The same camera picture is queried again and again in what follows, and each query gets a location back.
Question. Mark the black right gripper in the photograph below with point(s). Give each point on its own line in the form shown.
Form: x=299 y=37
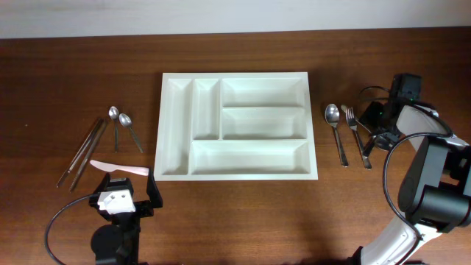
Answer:
x=369 y=115

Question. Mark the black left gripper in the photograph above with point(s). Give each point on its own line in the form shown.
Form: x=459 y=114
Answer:
x=146 y=207

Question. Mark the steel fork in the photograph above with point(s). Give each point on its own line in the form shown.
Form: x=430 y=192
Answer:
x=369 y=147
x=353 y=125

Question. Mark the large steel spoon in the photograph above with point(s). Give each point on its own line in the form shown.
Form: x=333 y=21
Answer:
x=332 y=116

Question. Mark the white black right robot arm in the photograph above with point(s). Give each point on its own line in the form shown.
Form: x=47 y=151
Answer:
x=434 y=195

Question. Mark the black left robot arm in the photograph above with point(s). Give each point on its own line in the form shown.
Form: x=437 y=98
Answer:
x=118 y=241

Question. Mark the pink plastic knife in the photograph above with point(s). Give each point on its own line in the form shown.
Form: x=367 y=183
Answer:
x=109 y=167

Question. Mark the small steel teaspoon right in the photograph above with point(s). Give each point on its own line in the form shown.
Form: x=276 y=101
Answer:
x=126 y=121

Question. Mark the small steel teaspoon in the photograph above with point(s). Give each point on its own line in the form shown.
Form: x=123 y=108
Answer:
x=126 y=121
x=113 y=113

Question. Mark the small steel teaspoon left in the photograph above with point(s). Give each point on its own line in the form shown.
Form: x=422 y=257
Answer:
x=113 y=113

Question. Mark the white plastic cutlery tray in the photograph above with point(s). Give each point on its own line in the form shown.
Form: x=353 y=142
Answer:
x=235 y=126

